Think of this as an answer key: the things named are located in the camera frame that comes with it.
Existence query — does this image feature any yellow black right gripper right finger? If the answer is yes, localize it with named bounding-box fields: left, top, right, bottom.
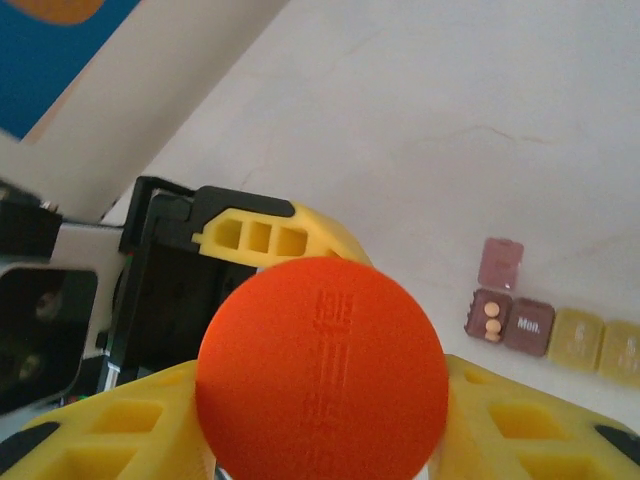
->
left=432, top=353, right=640, bottom=480

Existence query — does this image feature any maroon and yellow pill organizer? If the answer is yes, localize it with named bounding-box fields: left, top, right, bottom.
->
left=467, top=237, right=640, bottom=389

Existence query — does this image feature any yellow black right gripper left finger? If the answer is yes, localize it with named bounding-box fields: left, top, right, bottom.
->
left=0, top=360, right=216, bottom=480

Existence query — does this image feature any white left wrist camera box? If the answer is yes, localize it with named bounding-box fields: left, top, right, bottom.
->
left=0, top=197, right=126, bottom=417

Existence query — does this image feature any orange plastic pill bottle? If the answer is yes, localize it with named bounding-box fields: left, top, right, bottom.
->
left=194, top=255, right=450, bottom=476

